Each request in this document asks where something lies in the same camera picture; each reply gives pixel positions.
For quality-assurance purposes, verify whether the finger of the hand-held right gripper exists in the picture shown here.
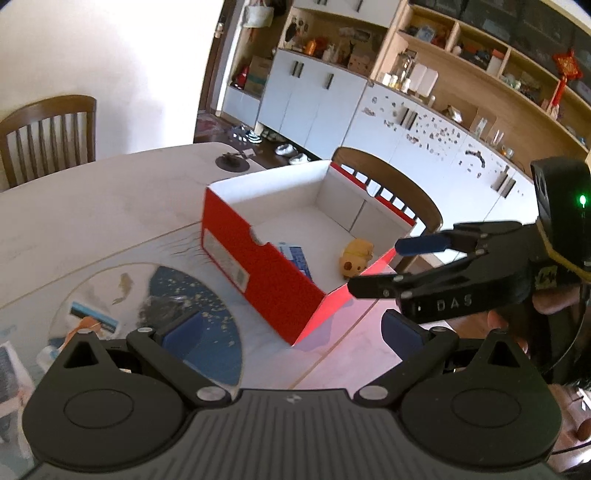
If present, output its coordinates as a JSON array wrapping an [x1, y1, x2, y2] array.
[[347, 252, 491, 302], [395, 220, 526, 257]]

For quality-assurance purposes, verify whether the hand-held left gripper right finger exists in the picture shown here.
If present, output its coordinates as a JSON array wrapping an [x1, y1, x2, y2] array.
[[353, 309, 539, 408]]

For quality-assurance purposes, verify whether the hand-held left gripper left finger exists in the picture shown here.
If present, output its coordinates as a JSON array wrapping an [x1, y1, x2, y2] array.
[[46, 310, 232, 408]]

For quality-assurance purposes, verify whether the clear plastic wrapper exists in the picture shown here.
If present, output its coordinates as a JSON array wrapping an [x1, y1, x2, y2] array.
[[137, 294, 197, 326]]

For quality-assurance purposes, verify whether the red cardboard shoe box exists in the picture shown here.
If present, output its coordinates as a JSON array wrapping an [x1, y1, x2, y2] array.
[[201, 160, 419, 347]]

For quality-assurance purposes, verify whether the white marble desktop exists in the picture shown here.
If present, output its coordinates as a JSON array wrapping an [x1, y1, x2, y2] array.
[[0, 141, 407, 480]]

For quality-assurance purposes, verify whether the person's right hand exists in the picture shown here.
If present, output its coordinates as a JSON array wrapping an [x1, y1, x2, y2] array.
[[487, 282, 585, 357]]

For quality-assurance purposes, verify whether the yellow plush toy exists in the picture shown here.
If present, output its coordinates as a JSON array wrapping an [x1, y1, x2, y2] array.
[[339, 238, 375, 278]]

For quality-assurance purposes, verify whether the brown wooden chair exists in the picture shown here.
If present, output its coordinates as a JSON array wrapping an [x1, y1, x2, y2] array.
[[332, 147, 443, 274], [0, 95, 98, 191]]

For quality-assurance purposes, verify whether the blue printed packet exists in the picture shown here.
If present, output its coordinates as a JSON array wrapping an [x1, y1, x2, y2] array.
[[277, 242, 315, 283]]

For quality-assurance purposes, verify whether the white sachet with orange print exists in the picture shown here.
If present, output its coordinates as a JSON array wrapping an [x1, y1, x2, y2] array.
[[68, 302, 119, 334]]

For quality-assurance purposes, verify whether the red knot ornament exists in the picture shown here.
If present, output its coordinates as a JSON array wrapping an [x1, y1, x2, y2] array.
[[551, 49, 583, 108]]

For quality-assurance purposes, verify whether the white shelf box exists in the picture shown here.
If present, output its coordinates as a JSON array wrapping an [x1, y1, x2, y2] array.
[[410, 62, 438, 94]]

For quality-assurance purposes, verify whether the glass jar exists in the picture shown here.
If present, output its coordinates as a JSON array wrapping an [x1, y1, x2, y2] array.
[[394, 51, 417, 92]]

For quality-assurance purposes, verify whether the white and wood shelf cabinet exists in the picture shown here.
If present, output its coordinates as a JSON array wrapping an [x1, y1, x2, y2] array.
[[221, 0, 591, 219]]

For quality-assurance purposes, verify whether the black phone stand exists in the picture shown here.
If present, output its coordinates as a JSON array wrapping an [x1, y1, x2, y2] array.
[[215, 150, 255, 170]]

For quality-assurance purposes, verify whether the striped sneaker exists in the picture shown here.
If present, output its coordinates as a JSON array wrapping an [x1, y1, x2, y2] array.
[[230, 126, 264, 145]]

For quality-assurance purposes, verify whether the cardboard box on shelf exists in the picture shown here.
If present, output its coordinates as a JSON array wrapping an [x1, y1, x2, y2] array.
[[245, 55, 274, 94]]

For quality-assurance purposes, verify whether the hanging tote bag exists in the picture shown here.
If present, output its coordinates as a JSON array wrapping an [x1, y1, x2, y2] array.
[[243, 0, 276, 29]]

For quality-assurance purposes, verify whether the clear photo frame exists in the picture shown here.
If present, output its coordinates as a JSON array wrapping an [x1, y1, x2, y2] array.
[[470, 115, 498, 140]]

